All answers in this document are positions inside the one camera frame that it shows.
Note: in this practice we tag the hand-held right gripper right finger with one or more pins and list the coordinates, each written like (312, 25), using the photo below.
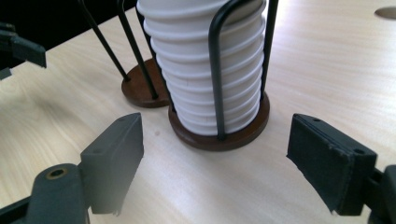
(330, 168)

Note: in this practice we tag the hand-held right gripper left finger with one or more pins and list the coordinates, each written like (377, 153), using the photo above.
(113, 165)

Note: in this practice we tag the stack of white cups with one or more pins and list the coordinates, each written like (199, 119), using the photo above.
(186, 62)

